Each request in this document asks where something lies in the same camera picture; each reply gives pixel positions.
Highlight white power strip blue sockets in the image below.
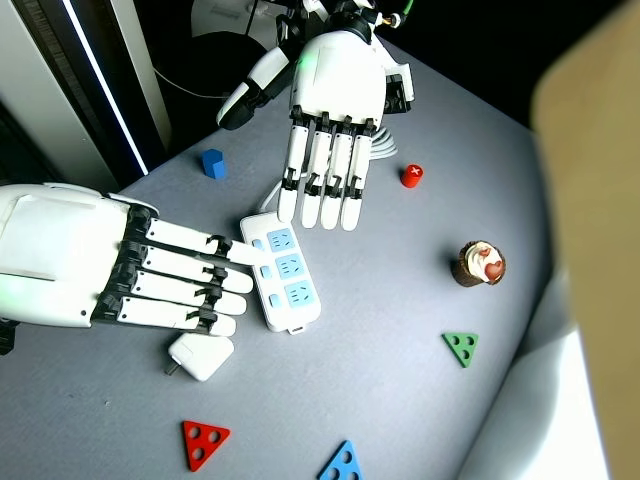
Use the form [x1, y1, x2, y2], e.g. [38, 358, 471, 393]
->
[238, 210, 322, 335]

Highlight red triangle with three holes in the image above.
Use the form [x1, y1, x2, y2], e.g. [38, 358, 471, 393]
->
[181, 420, 232, 474]

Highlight grey table cloth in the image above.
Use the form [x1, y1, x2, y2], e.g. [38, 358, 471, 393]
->
[0, 39, 566, 480]

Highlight black panel with light strip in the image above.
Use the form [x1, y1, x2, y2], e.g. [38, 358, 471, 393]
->
[24, 0, 166, 176]

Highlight white square power adapter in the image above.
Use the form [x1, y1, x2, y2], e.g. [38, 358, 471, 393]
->
[166, 332, 236, 383]

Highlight blue hexagonal block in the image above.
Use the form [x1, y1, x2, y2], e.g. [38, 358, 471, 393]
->
[201, 148, 228, 180]

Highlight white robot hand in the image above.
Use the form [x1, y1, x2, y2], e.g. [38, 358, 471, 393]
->
[216, 29, 415, 232]
[0, 183, 269, 357]

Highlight white coiled power cord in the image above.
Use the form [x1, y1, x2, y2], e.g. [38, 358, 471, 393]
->
[258, 124, 400, 214]

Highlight white rounded surface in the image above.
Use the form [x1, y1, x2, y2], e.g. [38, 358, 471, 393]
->
[457, 269, 614, 480]

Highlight black round object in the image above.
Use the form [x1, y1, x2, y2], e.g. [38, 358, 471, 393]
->
[149, 29, 274, 131]

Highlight blue triangle with three holes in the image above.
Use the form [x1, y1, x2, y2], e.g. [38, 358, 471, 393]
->
[316, 439, 365, 480]

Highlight blurred beige panel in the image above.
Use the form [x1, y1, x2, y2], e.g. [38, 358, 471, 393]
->
[529, 0, 640, 480]

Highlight white flat panel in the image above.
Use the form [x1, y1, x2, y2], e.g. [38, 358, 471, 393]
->
[0, 0, 121, 194]

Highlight white upright post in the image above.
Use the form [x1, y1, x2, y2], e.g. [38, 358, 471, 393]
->
[108, 0, 174, 156]

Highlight red cylinder with white cross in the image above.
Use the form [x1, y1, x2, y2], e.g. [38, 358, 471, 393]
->
[399, 163, 425, 190]

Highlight white device housing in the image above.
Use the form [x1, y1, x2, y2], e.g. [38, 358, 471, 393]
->
[192, 0, 281, 39]

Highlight toy cupcake with red heart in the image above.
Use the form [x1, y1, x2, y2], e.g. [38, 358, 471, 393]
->
[451, 239, 507, 289]

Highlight green triangle with three holes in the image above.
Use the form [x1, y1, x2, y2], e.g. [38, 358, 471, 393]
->
[441, 331, 480, 370]

